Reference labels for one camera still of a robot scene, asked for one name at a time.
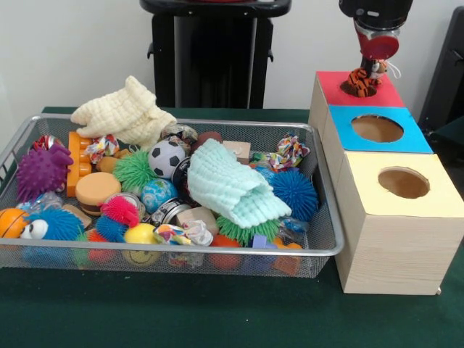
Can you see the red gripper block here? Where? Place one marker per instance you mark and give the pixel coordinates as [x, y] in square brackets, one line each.
[382, 47]

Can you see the orange tiger striped plush toy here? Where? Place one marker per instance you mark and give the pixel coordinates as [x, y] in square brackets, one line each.
[359, 82]

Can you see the mint knitted cloth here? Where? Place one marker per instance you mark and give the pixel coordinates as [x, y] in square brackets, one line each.
[224, 181]

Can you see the cream knitted cloth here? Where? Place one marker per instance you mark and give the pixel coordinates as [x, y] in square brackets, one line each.
[119, 116]

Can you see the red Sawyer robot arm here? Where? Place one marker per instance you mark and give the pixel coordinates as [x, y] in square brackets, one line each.
[377, 11]

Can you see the wooden three-hole box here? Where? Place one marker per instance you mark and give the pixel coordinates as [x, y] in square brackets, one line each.
[398, 246]

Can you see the clear mesh toy bin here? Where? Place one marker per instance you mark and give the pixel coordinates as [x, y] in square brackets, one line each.
[21, 257]

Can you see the black upright panel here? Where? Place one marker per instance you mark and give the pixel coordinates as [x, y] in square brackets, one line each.
[449, 72]

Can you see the dark green tablecloth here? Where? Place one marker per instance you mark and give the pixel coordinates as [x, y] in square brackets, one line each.
[453, 130]
[181, 311]

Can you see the blue spiky rubber ball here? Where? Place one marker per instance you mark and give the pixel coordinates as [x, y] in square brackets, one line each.
[295, 195]

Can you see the black and white soccer ball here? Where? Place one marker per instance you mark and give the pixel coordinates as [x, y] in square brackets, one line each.
[166, 159]

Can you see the small green spiky ball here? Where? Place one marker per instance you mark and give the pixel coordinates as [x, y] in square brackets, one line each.
[132, 168]

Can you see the pink spiky rubber ball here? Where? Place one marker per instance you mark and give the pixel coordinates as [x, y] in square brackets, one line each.
[119, 212]

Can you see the orange toy burger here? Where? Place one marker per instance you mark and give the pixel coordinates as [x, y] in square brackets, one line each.
[97, 192]

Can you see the purple spiky rubber ball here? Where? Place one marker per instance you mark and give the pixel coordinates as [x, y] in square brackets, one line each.
[41, 172]

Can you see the orange basketball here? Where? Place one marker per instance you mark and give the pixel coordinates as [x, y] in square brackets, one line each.
[11, 223]

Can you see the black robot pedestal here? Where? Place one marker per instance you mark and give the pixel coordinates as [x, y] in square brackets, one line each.
[203, 65]

